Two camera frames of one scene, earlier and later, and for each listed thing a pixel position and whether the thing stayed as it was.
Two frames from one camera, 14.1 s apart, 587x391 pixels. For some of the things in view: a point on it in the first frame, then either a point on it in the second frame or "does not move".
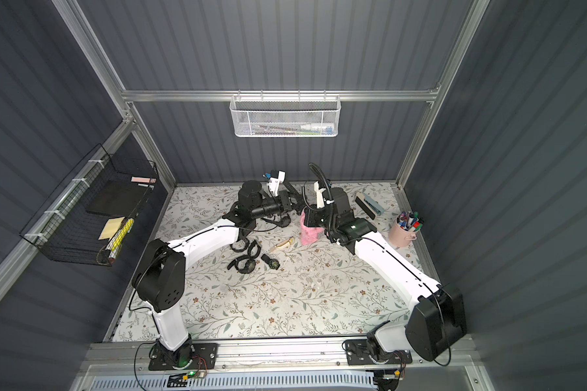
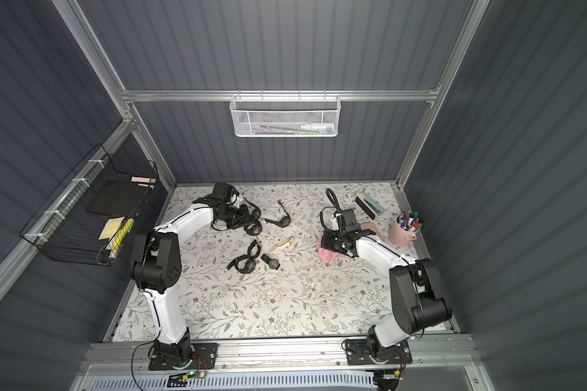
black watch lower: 245,264 does not move
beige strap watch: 284,244 does not move
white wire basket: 285,116 does not move
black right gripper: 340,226 to 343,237
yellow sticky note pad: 111,227 does not move
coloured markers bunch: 410,221 does not move
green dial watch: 272,263 does not move
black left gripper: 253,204 to 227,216
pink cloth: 309,234 to 326,254
